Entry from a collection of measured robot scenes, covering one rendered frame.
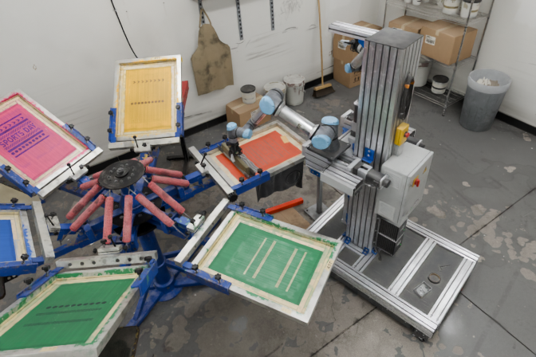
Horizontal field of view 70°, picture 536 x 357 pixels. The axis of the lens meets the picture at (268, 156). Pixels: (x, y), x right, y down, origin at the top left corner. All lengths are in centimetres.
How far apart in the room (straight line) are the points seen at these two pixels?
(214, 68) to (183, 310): 288
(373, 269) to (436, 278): 48
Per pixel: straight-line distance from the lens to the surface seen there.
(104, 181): 274
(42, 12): 434
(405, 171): 268
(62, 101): 464
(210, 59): 493
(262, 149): 326
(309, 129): 253
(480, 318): 362
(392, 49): 235
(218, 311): 343
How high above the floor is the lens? 293
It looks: 38 degrees down
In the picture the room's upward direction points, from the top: 5 degrees counter-clockwise
